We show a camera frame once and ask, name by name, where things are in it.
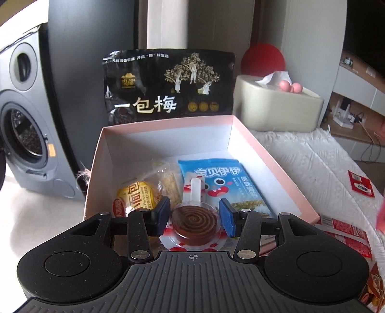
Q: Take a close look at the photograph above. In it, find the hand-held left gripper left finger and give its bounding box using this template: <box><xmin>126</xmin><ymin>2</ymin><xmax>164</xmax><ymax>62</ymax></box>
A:
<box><xmin>72</xmin><ymin>196</ymin><xmax>171</xmax><ymax>262</ymax></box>

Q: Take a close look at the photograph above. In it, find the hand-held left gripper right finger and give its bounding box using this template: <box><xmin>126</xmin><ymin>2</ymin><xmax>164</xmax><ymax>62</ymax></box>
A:
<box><xmin>218</xmin><ymin>198</ymin><xmax>313</xmax><ymax>262</ymax></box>

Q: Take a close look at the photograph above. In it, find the yellow bread packet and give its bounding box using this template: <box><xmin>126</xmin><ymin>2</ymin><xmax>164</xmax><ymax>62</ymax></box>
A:
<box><xmin>112</xmin><ymin>179</ymin><xmax>164</xmax><ymax>219</ymax></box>

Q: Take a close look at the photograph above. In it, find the clear cereal bar packet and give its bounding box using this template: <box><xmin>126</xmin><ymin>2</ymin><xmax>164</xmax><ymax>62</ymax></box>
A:
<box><xmin>152</xmin><ymin>161</ymin><xmax>185</xmax><ymax>207</ymax></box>

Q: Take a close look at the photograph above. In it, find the chocolate swirl lollipop packet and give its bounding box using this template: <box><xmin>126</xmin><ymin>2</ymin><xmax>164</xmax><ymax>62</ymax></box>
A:
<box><xmin>159</xmin><ymin>177</ymin><xmax>229</xmax><ymax>252</ymax></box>

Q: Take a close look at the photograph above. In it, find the blue snack packet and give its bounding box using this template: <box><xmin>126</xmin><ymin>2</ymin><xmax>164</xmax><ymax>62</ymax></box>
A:
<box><xmin>177</xmin><ymin>158</ymin><xmax>276</xmax><ymax>219</ymax></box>

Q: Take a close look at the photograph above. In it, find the pink cardboard box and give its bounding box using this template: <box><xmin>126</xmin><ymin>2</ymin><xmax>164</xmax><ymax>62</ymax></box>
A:
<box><xmin>83</xmin><ymin>114</ymin><xmax>320</xmax><ymax>229</ymax></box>

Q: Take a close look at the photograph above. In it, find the long red snack packet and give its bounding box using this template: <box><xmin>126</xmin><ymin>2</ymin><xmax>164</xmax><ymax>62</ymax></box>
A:
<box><xmin>314</xmin><ymin>214</ymin><xmax>373</xmax><ymax>259</ymax></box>

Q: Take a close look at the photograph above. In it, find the beige tissue box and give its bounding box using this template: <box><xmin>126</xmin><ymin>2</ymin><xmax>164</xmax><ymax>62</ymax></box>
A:
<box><xmin>234</xmin><ymin>75</ymin><xmax>325</xmax><ymax>132</ymax></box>

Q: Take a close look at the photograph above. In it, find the black snack bag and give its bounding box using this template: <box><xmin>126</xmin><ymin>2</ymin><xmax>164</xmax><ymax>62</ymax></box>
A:
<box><xmin>102</xmin><ymin>48</ymin><xmax>236</xmax><ymax>127</ymax></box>

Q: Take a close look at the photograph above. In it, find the red white label packet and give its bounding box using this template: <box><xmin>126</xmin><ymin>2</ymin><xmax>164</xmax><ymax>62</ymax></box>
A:
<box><xmin>348</xmin><ymin>170</ymin><xmax>376</xmax><ymax>198</ymax></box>

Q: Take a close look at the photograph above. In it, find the pink ball ornament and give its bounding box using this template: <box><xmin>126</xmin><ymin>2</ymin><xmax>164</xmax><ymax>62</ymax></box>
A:
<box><xmin>278</xmin><ymin>80</ymin><xmax>304</xmax><ymax>93</ymax></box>

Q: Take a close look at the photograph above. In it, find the white tissue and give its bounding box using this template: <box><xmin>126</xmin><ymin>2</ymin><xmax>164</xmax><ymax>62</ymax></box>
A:
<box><xmin>256</xmin><ymin>71</ymin><xmax>292</xmax><ymax>88</ymax></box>

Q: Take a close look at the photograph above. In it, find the white router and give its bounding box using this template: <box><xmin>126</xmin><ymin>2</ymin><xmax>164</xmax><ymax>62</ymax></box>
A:
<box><xmin>332</xmin><ymin>99</ymin><xmax>355</xmax><ymax>128</ymax></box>

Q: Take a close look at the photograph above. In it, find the red round fan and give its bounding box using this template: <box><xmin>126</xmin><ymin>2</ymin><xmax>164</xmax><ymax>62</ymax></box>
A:
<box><xmin>242</xmin><ymin>44</ymin><xmax>286</xmax><ymax>77</ymax></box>

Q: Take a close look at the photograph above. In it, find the red gold print packet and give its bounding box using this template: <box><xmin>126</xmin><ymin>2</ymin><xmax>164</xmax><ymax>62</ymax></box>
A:
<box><xmin>359</xmin><ymin>259</ymin><xmax>385</xmax><ymax>313</ymax></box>

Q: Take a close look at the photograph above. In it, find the grey washing machine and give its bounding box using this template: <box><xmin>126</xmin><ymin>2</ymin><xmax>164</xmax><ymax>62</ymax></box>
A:
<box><xmin>0</xmin><ymin>24</ymin><xmax>86</xmax><ymax>201</ymax></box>

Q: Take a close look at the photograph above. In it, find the wooden shelf unit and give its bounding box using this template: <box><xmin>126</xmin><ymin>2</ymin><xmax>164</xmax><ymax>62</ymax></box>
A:
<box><xmin>319</xmin><ymin>51</ymin><xmax>385</xmax><ymax>163</ymax></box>

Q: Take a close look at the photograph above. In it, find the white wardrobe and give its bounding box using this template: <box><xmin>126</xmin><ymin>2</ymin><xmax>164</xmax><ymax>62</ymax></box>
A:
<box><xmin>265</xmin><ymin>0</ymin><xmax>349</xmax><ymax>100</ymax></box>

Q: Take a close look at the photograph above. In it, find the grey curtain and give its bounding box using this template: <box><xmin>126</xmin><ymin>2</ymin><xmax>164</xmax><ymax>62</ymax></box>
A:
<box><xmin>146</xmin><ymin>0</ymin><xmax>205</xmax><ymax>50</ymax></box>

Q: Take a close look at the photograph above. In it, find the black cable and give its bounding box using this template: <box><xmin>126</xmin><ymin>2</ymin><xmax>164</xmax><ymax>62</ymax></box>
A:
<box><xmin>355</xmin><ymin>111</ymin><xmax>382</xmax><ymax>163</ymax></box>

